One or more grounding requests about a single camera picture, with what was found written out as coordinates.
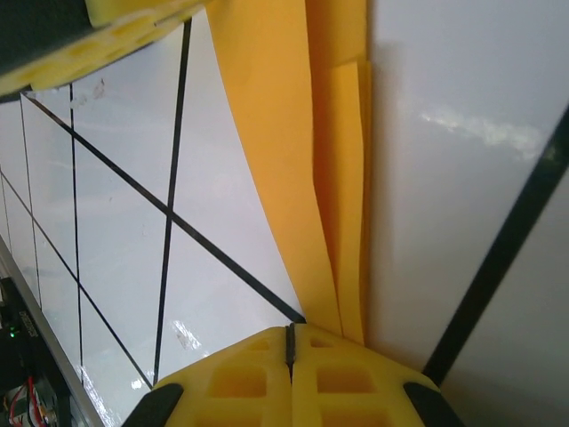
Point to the orange square paper sheet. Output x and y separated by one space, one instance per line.
289 155

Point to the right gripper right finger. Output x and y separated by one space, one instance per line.
355 391

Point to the long aluminium mounting rail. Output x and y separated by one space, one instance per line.
58 356

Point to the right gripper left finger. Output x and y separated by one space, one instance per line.
231 391

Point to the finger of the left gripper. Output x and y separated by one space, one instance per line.
102 49

